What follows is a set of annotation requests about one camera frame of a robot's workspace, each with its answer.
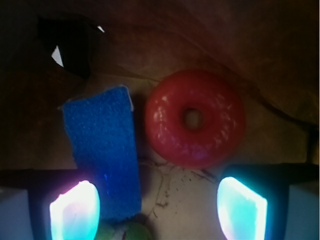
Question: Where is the orange glazed toy donut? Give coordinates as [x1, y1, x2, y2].
[144, 69, 246, 169]

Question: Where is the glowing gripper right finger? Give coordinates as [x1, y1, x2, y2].
[216, 163, 320, 240]

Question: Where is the brown paper bag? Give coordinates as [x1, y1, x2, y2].
[0, 0, 320, 240]

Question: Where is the green plush frog toy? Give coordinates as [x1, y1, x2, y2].
[94, 221, 153, 240]

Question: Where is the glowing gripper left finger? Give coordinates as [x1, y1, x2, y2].
[0, 169, 100, 240]

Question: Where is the blue rectangular sponge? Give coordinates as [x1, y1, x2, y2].
[62, 85, 142, 223]

